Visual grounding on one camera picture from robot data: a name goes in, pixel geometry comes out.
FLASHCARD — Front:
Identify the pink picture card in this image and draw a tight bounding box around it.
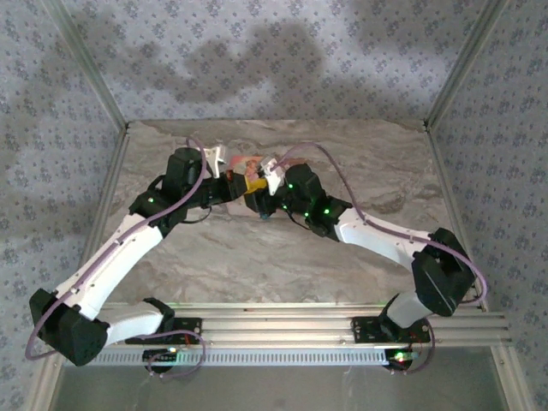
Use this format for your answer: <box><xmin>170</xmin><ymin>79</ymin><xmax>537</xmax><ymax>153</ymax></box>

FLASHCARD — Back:
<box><xmin>225</xmin><ymin>152</ymin><xmax>307</xmax><ymax>215</ymax></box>

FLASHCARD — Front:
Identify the aluminium extrusion beam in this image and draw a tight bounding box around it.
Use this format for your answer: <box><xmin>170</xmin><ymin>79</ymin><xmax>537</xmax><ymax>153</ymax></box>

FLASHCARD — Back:
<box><xmin>102</xmin><ymin>301</ymin><xmax>513</xmax><ymax>348</ymax></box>

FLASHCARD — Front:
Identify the controller board with green light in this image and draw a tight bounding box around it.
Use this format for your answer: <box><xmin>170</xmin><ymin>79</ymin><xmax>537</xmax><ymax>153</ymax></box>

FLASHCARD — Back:
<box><xmin>383</xmin><ymin>348</ymin><xmax>423</xmax><ymax>372</ymax></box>
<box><xmin>143</xmin><ymin>348</ymin><xmax>181</xmax><ymax>372</ymax></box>

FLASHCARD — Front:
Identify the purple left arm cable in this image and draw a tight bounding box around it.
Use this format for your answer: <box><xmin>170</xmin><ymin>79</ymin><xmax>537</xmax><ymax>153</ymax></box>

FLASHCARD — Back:
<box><xmin>25</xmin><ymin>136</ymin><xmax>209</xmax><ymax>360</ymax></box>

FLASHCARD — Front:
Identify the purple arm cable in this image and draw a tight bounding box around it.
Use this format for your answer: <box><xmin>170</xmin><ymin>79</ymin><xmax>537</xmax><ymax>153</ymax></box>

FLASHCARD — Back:
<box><xmin>276</xmin><ymin>141</ymin><xmax>489</xmax><ymax>304</ymax></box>
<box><xmin>25</xmin><ymin>136</ymin><xmax>209</xmax><ymax>360</ymax></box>

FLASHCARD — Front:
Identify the thin black wire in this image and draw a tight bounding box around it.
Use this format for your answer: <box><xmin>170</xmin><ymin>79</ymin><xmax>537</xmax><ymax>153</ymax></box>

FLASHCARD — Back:
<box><xmin>283</xmin><ymin>208</ymin><xmax>310</xmax><ymax>231</ymax></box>
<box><xmin>183</xmin><ymin>204</ymin><xmax>216</xmax><ymax>224</ymax></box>

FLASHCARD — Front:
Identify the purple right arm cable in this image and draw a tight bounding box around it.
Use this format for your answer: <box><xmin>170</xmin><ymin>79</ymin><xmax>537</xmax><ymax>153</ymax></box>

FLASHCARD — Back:
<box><xmin>276</xmin><ymin>141</ymin><xmax>489</xmax><ymax>304</ymax></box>

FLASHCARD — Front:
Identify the aluminium table side rail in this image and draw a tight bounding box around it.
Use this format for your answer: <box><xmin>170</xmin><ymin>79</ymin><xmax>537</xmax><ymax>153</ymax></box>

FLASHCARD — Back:
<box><xmin>423</xmin><ymin>122</ymin><xmax>490</xmax><ymax>313</ymax></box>
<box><xmin>76</xmin><ymin>122</ymin><xmax>132</xmax><ymax>301</ymax></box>

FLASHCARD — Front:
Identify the aluminium frame post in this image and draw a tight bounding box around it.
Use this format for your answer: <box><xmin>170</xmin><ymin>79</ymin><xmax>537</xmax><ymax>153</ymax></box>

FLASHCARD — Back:
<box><xmin>423</xmin><ymin>0</ymin><xmax>513</xmax><ymax>129</ymax></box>
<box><xmin>42</xmin><ymin>0</ymin><xmax>131</xmax><ymax>129</ymax></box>

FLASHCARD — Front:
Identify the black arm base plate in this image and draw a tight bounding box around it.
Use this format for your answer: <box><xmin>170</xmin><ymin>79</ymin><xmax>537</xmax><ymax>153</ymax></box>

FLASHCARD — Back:
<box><xmin>128</xmin><ymin>316</ymin><xmax>203</xmax><ymax>346</ymax></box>
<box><xmin>350</xmin><ymin>315</ymin><xmax>432</xmax><ymax>346</ymax></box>

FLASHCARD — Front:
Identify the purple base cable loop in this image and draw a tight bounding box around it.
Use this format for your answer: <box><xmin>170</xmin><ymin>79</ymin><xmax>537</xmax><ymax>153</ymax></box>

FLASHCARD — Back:
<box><xmin>146</xmin><ymin>328</ymin><xmax>208</xmax><ymax>380</ymax></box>
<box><xmin>390</xmin><ymin>324</ymin><xmax>437</xmax><ymax>376</ymax></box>

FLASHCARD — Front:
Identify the white slotted cable duct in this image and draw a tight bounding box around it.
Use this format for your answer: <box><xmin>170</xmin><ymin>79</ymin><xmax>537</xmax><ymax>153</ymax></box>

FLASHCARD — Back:
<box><xmin>92</xmin><ymin>346</ymin><xmax>395</xmax><ymax>368</ymax></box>

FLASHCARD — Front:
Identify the aluminium frame leg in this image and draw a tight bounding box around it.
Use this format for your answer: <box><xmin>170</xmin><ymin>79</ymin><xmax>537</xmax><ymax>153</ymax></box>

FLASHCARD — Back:
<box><xmin>491</xmin><ymin>345</ymin><xmax>536</xmax><ymax>411</ymax></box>
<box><xmin>23</xmin><ymin>357</ymin><xmax>66</xmax><ymax>411</ymax></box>

